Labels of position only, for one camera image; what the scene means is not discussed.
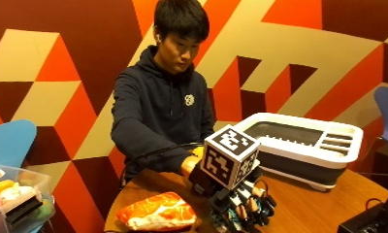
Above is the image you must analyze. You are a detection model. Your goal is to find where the white marker cube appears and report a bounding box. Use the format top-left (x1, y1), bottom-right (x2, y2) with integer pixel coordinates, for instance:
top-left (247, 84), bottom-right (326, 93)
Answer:
top-left (199, 123), bottom-right (263, 191)

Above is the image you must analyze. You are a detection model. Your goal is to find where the orange and white plush toy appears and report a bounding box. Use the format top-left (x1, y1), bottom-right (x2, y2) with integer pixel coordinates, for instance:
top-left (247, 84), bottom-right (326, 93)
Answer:
top-left (115, 191), bottom-right (197, 232)

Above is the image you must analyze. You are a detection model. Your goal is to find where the white and grey dish rack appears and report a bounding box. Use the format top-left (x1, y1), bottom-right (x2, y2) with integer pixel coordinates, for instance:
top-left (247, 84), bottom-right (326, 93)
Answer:
top-left (235, 112), bottom-right (365, 192)

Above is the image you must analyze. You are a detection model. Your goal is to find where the black electronic box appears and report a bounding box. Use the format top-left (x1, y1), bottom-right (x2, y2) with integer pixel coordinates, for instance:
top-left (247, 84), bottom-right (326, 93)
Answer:
top-left (336, 193), bottom-right (388, 233)

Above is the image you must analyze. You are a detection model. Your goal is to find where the the person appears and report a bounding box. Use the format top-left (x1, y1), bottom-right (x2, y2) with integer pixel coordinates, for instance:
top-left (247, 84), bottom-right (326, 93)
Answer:
top-left (109, 0), bottom-right (217, 189)

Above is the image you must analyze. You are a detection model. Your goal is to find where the green plush toy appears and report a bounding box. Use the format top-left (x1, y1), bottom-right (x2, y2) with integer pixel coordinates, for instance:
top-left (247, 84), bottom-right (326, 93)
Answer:
top-left (28, 199), bottom-right (55, 222)

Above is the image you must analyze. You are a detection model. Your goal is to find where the black bin latch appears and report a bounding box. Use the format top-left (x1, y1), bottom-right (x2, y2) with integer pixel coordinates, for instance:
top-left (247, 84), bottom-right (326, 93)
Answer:
top-left (4, 193), bottom-right (44, 225)

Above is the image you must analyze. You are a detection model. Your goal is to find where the clear plastic storage bin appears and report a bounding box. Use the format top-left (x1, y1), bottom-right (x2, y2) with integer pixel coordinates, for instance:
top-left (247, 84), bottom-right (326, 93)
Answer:
top-left (0, 164), bottom-right (58, 233)

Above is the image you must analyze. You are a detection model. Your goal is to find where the white round toy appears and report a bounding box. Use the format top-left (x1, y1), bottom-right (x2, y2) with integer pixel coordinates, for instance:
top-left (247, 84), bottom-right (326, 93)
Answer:
top-left (0, 185), bottom-right (35, 206)

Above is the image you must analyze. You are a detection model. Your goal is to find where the light blue chair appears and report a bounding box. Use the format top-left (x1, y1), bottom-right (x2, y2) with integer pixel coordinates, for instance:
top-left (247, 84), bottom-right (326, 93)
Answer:
top-left (0, 118), bottom-right (38, 169)

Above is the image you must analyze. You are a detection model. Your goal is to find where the black glove cable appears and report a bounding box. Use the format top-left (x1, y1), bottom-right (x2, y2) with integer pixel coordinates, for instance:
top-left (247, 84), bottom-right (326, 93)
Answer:
top-left (117, 141), bottom-right (205, 190)

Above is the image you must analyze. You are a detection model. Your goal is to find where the black looped cable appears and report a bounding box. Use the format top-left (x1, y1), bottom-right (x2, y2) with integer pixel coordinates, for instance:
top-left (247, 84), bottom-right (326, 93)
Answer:
top-left (365, 193), bottom-right (388, 213)

